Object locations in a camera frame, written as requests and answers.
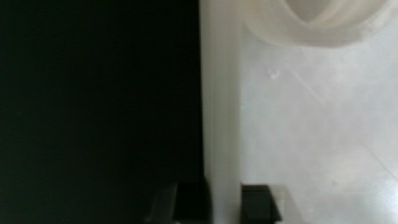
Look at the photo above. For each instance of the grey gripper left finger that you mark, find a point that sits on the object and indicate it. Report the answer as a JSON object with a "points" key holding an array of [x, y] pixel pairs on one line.
{"points": [[181, 206]]}

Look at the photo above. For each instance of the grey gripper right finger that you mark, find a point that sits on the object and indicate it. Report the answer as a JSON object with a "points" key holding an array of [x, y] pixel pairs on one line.
{"points": [[259, 211]]}

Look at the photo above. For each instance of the white desk top tray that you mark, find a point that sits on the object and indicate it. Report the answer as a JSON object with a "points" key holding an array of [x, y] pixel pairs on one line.
{"points": [[300, 108]]}

